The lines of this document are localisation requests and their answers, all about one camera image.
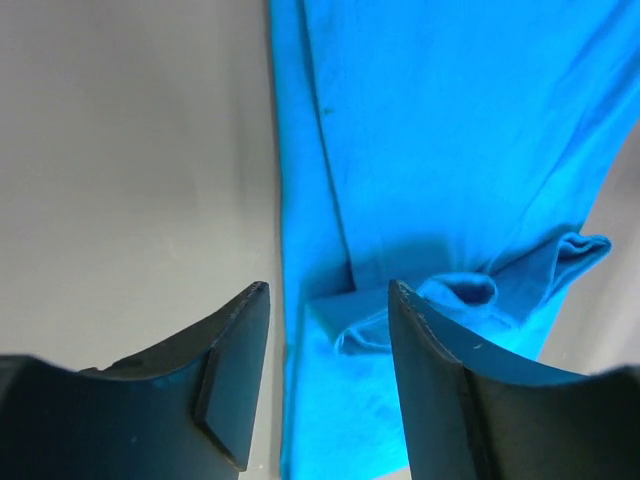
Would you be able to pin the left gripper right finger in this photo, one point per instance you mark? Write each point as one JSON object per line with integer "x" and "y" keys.
{"x": 474, "y": 410}

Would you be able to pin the blue t shirt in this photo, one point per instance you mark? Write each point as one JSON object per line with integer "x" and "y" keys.
{"x": 457, "y": 146}

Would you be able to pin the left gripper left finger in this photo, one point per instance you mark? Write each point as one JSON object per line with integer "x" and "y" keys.
{"x": 183, "y": 408}

